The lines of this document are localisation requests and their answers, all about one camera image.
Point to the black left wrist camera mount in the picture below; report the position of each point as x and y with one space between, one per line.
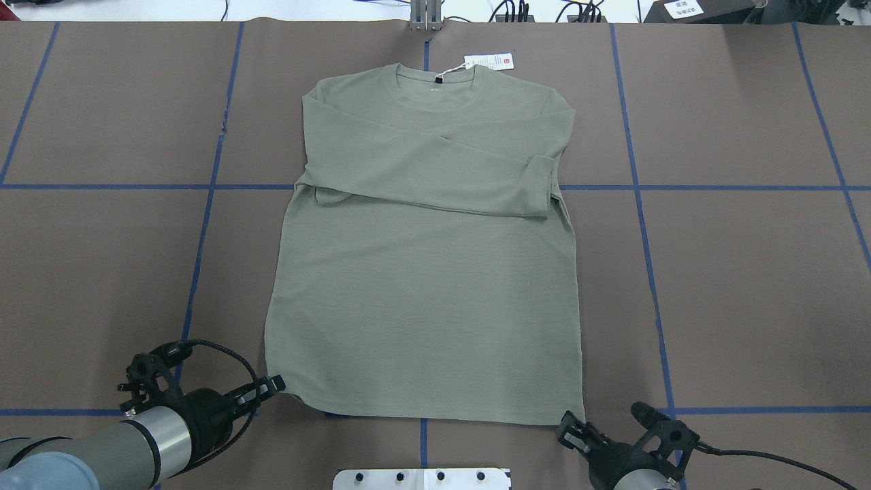
150 381

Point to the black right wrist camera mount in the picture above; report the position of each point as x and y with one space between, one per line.
666 444

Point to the olive green long-sleeve shirt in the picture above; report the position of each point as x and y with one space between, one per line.
427 263

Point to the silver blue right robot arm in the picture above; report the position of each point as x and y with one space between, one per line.
645 464

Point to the aluminium frame post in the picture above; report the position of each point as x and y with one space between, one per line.
426 15

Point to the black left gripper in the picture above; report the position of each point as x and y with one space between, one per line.
207 410

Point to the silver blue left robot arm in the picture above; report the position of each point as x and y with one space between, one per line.
154 443

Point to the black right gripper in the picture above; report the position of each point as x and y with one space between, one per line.
612 463

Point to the white paper garment tag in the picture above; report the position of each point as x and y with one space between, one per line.
496 62

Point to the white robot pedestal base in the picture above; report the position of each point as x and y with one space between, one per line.
423 478

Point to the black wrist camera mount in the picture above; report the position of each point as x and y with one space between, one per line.
666 444
150 381

